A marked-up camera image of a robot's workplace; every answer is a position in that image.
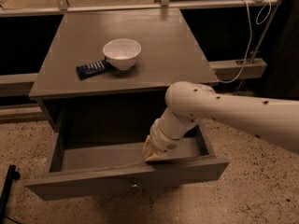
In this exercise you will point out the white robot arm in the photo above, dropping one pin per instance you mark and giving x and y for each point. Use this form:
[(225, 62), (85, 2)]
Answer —
[(272, 120)]

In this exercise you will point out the black stand leg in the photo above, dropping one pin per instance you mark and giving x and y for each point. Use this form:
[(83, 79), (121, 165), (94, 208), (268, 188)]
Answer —
[(12, 174)]

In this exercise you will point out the thin metal rod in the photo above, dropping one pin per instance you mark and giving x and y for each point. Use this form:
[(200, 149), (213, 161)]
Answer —
[(249, 57)]

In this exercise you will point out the grey top drawer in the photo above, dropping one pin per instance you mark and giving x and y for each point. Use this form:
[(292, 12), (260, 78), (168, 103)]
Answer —
[(77, 172)]

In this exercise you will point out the dark blue striped sponge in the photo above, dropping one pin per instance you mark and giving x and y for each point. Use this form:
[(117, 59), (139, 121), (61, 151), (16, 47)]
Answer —
[(92, 69)]

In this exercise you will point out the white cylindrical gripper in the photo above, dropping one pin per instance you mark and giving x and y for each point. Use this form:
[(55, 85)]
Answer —
[(163, 141)]

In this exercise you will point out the white bowl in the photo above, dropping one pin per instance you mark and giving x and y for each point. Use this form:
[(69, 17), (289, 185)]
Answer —
[(122, 53)]

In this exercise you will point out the grey metal railing frame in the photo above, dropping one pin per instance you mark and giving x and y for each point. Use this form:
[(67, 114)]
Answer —
[(224, 70)]

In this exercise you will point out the grey wooden drawer cabinet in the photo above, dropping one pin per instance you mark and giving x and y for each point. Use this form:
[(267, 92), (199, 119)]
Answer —
[(118, 103)]

